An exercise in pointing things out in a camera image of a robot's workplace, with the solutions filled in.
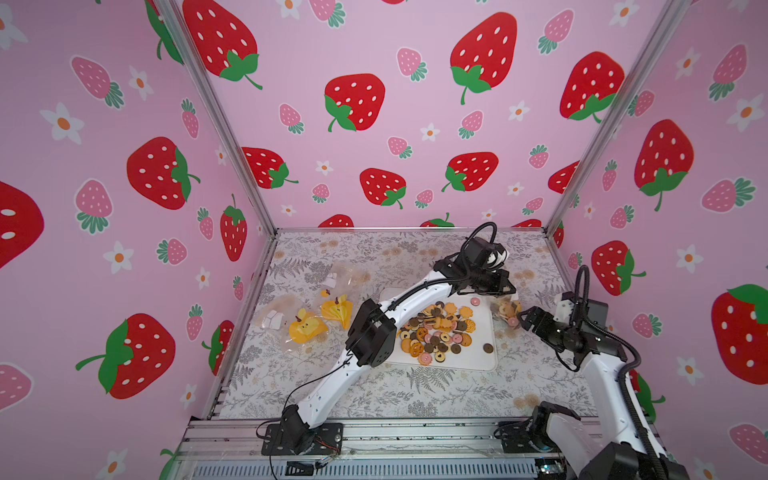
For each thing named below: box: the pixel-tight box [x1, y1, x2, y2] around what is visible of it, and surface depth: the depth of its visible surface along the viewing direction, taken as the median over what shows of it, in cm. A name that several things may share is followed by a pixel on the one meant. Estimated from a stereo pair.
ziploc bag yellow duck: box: [319, 262, 373, 331], surface depth 100 cm
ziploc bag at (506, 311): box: [490, 296, 522, 328], surface depth 93 cm
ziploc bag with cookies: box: [251, 293, 330, 352], surface depth 94 cm
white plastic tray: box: [380, 287, 498, 371], surface depth 92 cm
